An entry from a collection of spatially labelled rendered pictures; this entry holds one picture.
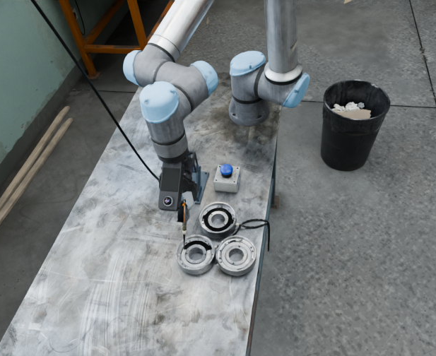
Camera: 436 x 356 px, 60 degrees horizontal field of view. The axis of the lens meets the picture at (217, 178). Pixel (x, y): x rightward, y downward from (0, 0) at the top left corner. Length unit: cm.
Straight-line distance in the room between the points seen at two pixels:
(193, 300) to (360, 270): 114
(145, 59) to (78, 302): 64
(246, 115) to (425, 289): 118
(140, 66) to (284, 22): 41
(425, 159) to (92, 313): 204
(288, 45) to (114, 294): 82
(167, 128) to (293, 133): 181
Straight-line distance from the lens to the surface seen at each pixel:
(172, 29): 91
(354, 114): 216
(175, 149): 80
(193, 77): 81
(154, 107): 73
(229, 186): 114
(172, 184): 83
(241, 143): 130
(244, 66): 125
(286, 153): 238
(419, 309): 197
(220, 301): 99
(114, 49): 310
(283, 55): 113
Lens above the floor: 171
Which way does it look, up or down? 49 degrees down
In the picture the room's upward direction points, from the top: 8 degrees counter-clockwise
